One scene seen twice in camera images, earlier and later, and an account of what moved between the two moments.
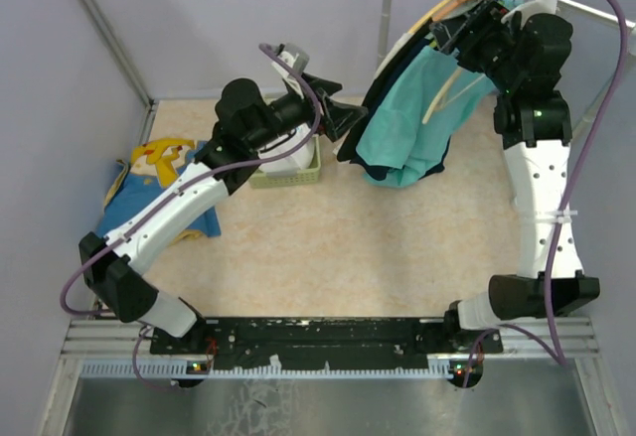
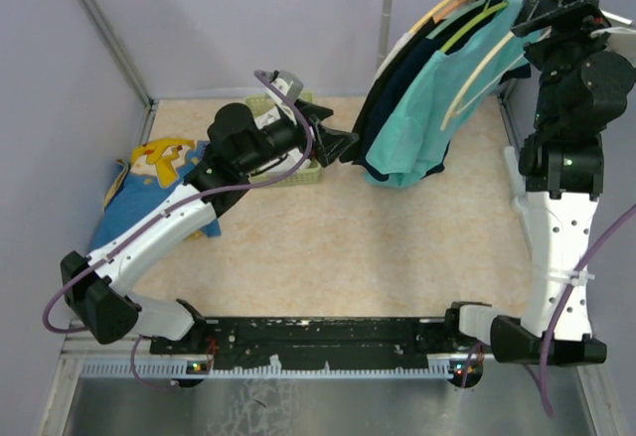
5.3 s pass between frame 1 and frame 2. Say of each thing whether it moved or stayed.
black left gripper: moved
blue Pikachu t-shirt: stayed
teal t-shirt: stayed
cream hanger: moved
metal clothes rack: stayed
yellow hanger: stayed
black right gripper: moved
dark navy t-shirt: moved
